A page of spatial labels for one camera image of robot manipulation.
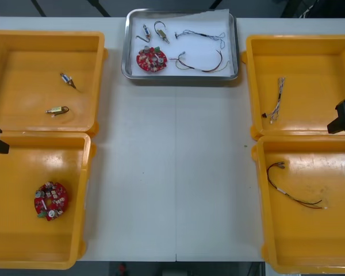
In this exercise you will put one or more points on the black stand leg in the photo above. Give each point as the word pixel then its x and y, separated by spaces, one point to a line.
pixel 39 7
pixel 214 3
pixel 99 7

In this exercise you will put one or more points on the brass solenoid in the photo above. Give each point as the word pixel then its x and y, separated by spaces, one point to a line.
pixel 161 34
pixel 56 109

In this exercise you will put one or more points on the steel tray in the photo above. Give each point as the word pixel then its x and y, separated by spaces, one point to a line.
pixel 126 57

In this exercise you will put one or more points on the blue label solenoid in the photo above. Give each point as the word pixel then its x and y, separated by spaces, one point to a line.
pixel 65 78
pixel 146 30

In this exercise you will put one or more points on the yellow-orange plastic bin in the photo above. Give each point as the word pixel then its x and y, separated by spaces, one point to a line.
pixel 74 57
pixel 304 238
pixel 304 57
pixel 17 238

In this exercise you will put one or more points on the round red circuit board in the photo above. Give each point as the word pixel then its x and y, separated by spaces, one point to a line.
pixel 57 198
pixel 145 61

